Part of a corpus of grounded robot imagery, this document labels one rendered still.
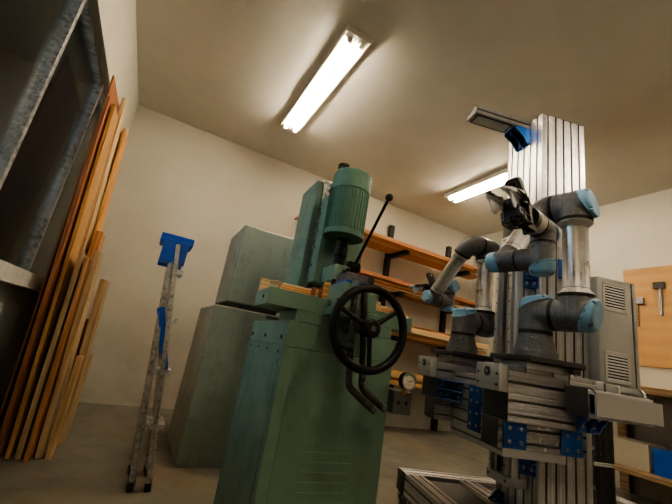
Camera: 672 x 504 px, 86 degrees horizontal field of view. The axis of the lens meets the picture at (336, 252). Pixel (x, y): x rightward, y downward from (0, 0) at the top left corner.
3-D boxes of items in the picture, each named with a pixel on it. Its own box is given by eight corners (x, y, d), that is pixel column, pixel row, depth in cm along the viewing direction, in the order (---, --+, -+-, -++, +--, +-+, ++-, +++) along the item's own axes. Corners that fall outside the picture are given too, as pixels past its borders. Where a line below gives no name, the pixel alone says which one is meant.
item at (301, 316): (294, 320, 125) (296, 309, 126) (278, 321, 144) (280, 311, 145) (390, 339, 140) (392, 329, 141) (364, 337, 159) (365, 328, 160)
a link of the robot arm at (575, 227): (559, 334, 135) (558, 201, 150) (607, 336, 124) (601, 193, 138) (545, 328, 128) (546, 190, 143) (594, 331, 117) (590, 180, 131)
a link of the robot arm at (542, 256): (524, 279, 123) (525, 248, 126) (560, 277, 114) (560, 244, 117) (513, 273, 118) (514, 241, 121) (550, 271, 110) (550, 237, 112)
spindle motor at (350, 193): (333, 229, 147) (344, 161, 155) (317, 238, 162) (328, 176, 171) (370, 240, 153) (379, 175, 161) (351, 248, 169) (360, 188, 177)
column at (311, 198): (288, 324, 159) (316, 179, 178) (274, 324, 179) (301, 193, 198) (333, 333, 167) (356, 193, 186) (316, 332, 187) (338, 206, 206)
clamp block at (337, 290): (339, 306, 123) (343, 280, 125) (324, 307, 135) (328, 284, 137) (376, 314, 128) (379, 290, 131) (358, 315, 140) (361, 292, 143)
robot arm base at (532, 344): (537, 360, 142) (537, 334, 145) (569, 362, 128) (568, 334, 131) (503, 354, 140) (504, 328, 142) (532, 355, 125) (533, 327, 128)
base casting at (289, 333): (283, 345, 122) (288, 319, 124) (248, 339, 173) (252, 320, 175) (393, 364, 138) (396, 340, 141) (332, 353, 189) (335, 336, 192)
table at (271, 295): (273, 301, 114) (277, 282, 115) (253, 305, 141) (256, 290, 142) (427, 334, 136) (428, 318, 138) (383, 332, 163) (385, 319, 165)
